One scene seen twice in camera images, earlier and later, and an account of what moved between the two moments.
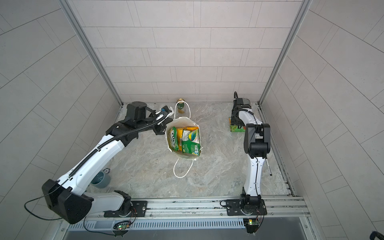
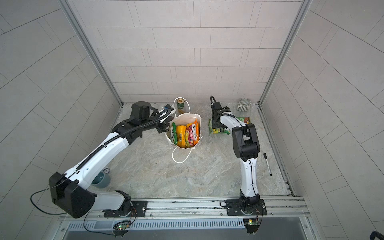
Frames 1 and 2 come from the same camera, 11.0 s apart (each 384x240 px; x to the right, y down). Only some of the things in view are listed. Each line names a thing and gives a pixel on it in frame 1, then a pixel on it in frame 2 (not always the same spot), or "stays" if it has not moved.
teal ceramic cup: (100, 180) stays
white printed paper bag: (176, 122) to (189, 117)
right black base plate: (233, 208) stays
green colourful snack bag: (191, 141) to (217, 130)
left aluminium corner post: (88, 45) stays
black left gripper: (162, 126) stays
